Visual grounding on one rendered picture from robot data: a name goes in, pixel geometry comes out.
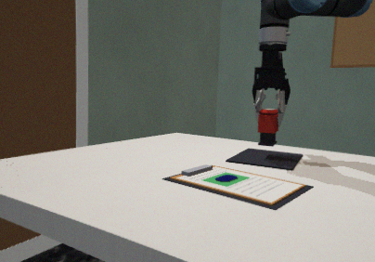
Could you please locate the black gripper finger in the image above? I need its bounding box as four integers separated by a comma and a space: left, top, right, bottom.
252, 86, 265, 124
276, 79, 291, 127

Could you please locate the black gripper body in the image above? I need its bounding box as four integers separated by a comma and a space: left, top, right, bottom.
254, 44, 287, 90

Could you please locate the red and black self-inking stamp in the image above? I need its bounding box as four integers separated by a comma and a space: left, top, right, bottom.
258, 109, 278, 147

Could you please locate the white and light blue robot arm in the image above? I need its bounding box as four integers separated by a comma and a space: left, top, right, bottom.
259, 0, 373, 45

